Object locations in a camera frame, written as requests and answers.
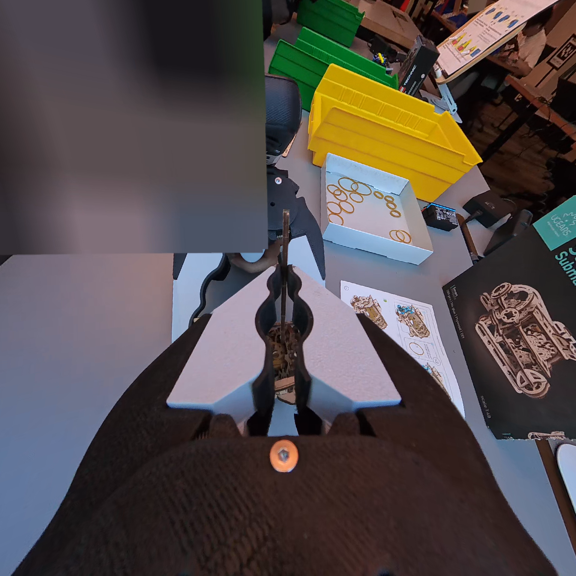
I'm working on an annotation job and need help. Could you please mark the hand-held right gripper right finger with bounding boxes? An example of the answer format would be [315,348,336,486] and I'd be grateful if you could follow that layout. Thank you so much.
[287,265,402,436]

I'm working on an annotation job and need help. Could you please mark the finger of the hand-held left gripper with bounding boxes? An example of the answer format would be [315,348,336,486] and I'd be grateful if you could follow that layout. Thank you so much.
[172,253,231,344]
[289,235,326,290]

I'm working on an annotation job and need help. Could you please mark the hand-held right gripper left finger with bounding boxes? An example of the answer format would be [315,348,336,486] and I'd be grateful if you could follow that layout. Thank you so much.
[166,265,284,436]

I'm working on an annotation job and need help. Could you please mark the thin dark wooden stick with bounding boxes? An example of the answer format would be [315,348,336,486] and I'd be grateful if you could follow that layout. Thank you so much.
[282,209,291,326]

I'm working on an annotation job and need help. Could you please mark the wooden model car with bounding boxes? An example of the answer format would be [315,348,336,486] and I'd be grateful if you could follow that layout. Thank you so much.
[268,324,300,403]

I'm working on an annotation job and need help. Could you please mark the black model kit box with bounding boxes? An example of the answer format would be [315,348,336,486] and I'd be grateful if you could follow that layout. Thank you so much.
[442,195,576,441]

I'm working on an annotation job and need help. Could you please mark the illustrated instruction booklet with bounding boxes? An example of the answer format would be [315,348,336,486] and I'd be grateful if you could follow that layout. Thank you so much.
[340,280,465,419]

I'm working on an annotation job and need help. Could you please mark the white cardboard tray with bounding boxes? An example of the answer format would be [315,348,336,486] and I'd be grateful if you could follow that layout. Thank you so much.
[320,153,434,265]

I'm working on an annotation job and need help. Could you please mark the group of tan rubber bands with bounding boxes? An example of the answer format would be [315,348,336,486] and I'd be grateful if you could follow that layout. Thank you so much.
[326,177,412,245]

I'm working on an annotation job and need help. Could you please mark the yellow plastic bin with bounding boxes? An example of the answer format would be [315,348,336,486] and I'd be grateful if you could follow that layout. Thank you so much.
[307,63,483,202]

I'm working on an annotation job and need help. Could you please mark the large green plastic bin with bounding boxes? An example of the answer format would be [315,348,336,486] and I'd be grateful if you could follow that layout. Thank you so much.
[268,27,400,112]

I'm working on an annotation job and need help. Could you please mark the small black blue device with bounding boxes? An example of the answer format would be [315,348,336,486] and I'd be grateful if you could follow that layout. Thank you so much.
[421,202,458,232]

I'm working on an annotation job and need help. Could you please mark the black power adapter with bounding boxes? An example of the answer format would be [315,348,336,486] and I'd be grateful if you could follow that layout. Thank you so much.
[463,190,516,228]

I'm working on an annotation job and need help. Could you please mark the small green plastic bin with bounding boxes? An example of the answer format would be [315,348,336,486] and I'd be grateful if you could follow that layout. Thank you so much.
[296,0,365,48]

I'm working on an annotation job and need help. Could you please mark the white easel stand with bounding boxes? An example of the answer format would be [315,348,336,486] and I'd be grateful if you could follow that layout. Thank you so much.
[434,63,462,123]

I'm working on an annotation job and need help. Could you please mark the narrow black cardboard box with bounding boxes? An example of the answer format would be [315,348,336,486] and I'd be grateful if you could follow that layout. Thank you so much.
[398,35,441,96]

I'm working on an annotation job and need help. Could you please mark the black wedge stand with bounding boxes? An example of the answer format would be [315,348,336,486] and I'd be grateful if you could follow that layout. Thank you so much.
[483,209,534,257]

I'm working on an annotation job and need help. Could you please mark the brown background table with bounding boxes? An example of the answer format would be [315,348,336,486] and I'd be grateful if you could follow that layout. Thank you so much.
[355,0,433,50]

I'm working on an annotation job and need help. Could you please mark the white chart poster board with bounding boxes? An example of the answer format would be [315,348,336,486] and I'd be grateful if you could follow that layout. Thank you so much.
[436,0,561,85]

